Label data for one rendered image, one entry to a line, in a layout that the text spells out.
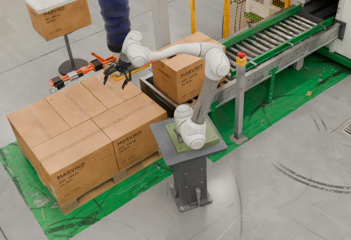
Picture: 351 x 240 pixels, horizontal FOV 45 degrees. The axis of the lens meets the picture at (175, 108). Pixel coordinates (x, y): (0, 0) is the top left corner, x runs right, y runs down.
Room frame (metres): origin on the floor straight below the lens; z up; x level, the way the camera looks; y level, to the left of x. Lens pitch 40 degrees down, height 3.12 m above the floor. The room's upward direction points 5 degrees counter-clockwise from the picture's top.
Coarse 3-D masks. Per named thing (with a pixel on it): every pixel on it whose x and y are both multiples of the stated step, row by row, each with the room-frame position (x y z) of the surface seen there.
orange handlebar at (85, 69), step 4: (112, 56) 3.02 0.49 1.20; (100, 60) 2.97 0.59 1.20; (108, 60) 2.96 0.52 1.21; (112, 60) 2.97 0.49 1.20; (148, 64) 2.88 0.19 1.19; (80, 68) 2.86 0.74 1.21; (84, 68) 2.86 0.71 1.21; (88, 68) 2.86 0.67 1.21; (92, 68) 2.87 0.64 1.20; (76, 72) 2.83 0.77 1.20; (80, 72) 2.82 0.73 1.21; (84, 72) 2.82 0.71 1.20; (88, 72) 2.84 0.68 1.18; (64, 76) 2.78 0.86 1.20; (64, 80) 2.73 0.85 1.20; (52, 84) 2.69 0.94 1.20
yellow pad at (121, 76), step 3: (144, 66) 3.00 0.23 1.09; (147, 66) 3.01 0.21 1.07; (132, 69) 2.97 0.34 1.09; (135, 69) 2.96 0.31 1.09; (138, 69) 2.97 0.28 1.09; (141, 69) 2.98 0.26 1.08; (120, 72) 2.94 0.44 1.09; (123, 72) 2.93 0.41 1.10; (126, 72) 2.93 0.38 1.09; (132, 72) 2.93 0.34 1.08; (135, 72) 2.95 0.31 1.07; (111, 75) 2.91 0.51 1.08; (114, 75) 2.91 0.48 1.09; (120, 75) 2.89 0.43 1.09; (123, 75) 2.90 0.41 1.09; (114, 78) 2.86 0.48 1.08; (117, 78) 2.86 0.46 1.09; (120, 78) 2.86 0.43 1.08
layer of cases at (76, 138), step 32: (64, 96) 3.39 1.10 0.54; (96, 96) 3.34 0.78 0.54; (128, 96) 3.30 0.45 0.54; (32, 128) 2.94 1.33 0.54; (64, 128) 2.91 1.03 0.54; (96, 128) 2.87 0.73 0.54; (128, 128) 2.84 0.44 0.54; (32, 160) 2.78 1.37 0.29; (64, 160) 2.50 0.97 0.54; (96, 160) 2.58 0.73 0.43; (128, 160) 2.75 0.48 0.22; (64, 192) 2.38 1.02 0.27
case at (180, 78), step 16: (224, 48) 3.42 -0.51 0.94; (160, 64) 3.28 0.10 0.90; (176, 64) 3.19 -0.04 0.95; (192, 64) 3.19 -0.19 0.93; (160, 80) 3.30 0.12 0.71; (176, 80) 3.09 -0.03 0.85; (192, 80) 3.19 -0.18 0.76; (224, 80) 3.42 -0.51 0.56; (176, 96) 3.11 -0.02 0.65; (192, 96) 3.18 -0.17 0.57
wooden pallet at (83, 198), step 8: (152, 152) 2.90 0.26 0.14; (160, 152) 2.95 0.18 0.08; (144, 160) 2.92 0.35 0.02; (152, 160) 2.91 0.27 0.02; (128, 168) 2.83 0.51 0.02; (136, 168) 2.82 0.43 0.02; (40, 176) 2.71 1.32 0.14; (112, 176) 2.64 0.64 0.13; (120, 176) 2.69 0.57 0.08; (128, 176) 2.73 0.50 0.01; (104, 184) 2.65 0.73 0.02; (112, 184) 2.64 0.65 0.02; (88, 192) 2.57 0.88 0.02; (96, 192) 2.56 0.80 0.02; (56, 200) 2.43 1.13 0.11; (72, 200) 2.41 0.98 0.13; (80, 200) 2.48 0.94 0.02; (88, 200) 2.48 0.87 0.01; (64, 208) 2.36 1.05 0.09; (72, 208) 2.39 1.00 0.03
